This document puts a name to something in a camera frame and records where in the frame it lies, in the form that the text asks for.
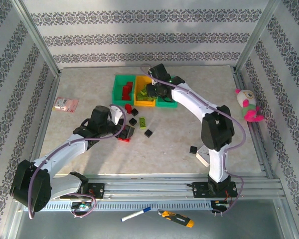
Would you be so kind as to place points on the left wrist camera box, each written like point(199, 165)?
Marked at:
point(117, 114)

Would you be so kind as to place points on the white blue marker pen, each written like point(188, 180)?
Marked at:
point(134, 214)

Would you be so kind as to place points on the black square lego brick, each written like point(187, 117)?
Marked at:
point(134, 112)
point(193, 149)
point(132, 121)
point(148, 133)

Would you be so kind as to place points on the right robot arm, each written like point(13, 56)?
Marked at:
point(189, 99)

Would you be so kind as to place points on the small circuit board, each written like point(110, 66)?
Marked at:
point(81, 206)
point(221, 204)

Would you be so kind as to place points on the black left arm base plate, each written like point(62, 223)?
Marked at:
point(99, 190)

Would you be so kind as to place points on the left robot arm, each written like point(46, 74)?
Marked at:
point(59, 156)

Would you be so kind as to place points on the red stepped lego brick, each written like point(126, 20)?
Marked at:
point(125, 91)

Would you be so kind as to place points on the pink card packet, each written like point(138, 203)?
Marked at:
point(69, 105)

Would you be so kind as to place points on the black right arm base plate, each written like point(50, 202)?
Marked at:
point(199, 190)

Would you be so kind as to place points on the green plastic bin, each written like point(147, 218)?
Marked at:
point(164, 105)
point(119, 102)

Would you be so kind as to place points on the small red lego brick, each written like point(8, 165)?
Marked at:
point(130, 84)
point(125, 97)
point(127, 108)

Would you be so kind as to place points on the aluminium mounting rail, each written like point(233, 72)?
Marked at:
point(144, 186)

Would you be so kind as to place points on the yellow black utility knife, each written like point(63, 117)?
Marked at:
point(177, 219)

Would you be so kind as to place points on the aluminium side rail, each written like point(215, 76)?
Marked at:
point(46, 112)
point(239, 82)

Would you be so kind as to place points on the lime green lego brick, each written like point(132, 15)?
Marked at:
point(144, 87)
point(140, 98)
point(142, 122)
point(150, 98)
point(142, 92)

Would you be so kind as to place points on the aluminium frame post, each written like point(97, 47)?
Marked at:
point(255, 37)
point(36, 37)

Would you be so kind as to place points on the white square alarm clock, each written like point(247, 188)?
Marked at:
point(201, 157)

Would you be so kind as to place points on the yellow plastic bin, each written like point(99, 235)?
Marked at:
point(144, 103)

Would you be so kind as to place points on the white pink plush toy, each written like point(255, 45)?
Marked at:
point(246, 98)

